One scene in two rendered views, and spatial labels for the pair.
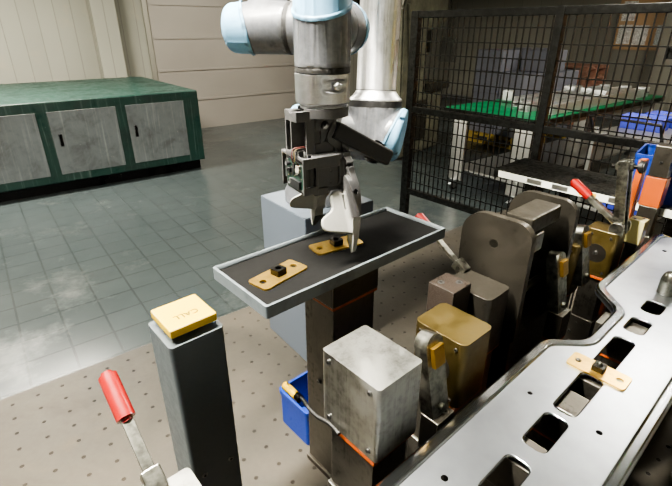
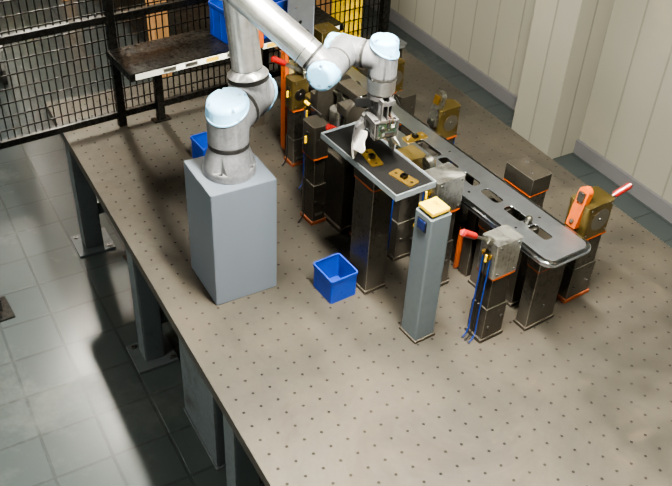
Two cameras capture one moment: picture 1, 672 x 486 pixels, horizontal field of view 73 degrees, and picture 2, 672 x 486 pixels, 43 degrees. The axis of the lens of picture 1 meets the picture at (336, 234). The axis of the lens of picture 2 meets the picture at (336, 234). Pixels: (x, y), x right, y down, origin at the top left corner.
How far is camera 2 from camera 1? 2.32 m
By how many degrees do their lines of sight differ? 71
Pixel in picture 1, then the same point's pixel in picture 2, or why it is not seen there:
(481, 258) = not seen: hidden behind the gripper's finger
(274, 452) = (358, 309)
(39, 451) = (335, 432)
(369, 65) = (256, 53)
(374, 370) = (454, 173)
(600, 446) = (456, 153)
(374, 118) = (269, 86)
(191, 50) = not seen: outside the picture
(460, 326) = (411, 152)
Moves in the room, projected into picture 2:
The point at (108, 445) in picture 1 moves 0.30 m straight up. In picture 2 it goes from (337, 393) to (342, 312)
